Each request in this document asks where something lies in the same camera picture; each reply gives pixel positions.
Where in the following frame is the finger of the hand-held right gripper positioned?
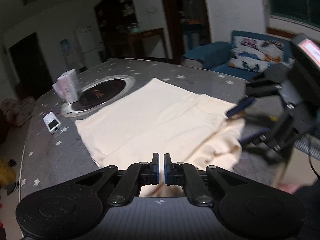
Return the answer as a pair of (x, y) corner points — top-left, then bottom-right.
(239, 109), (302, 165)
(226, 64), (292, 118)

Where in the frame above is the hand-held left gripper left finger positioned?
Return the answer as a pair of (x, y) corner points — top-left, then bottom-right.
(75, 152), (160, 207)

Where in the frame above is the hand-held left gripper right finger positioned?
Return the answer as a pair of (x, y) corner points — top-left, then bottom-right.
(164, 153), (250, 207)

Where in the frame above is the cream garment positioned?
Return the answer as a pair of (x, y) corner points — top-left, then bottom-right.
(75, 77), (247, 198)

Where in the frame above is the butterfly-printed cushion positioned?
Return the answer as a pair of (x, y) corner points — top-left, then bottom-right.
(229, 36), (285, 73)

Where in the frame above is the blue sofa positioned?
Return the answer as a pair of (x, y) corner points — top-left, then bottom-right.
(184, 30), (295, 80)

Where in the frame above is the window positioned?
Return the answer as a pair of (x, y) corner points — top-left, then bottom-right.
(266, 0), (320, 28)

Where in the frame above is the blue cabinet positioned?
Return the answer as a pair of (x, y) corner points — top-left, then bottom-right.
(184, 20), (204, 50)

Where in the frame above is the round black inset cooktop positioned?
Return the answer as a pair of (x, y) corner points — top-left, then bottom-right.
(61, 74), (135, 117)

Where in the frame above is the grey star-printed tablecloth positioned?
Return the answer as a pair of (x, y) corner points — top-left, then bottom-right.
(19, 57), (298, 205)

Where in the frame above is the white remote control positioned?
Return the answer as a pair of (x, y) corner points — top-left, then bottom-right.
(42, 112), (62, 135)

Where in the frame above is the dark wooden side table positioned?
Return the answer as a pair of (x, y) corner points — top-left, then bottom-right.
(125, 27), (168, 59)

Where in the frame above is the white tissue pack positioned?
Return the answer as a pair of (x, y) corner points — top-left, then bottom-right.
(52, 69), (80, 105)

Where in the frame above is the white water dispenser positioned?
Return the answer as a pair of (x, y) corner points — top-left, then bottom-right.
(60, 51), (77, 69)

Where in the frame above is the yellow object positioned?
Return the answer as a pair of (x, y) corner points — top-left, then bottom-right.
(0, 159), (18, 189)

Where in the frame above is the white refrigerator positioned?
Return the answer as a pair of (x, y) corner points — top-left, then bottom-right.
(74, 25), (99, 67)

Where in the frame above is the tall wooden shelf unit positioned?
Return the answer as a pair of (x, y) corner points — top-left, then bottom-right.
(94, 0), (140, 58)

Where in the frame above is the blue water bottle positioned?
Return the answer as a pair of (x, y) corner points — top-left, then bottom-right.
(60, 39), (71, 54)

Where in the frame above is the dark wooden door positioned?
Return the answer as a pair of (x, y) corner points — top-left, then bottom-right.
(9, 31), (50, 95)

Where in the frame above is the black cable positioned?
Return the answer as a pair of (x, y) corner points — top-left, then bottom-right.
(309, 152), (320, 180)

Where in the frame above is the dark wooden door frame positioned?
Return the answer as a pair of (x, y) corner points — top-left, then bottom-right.
(159, 0), (211, 62)

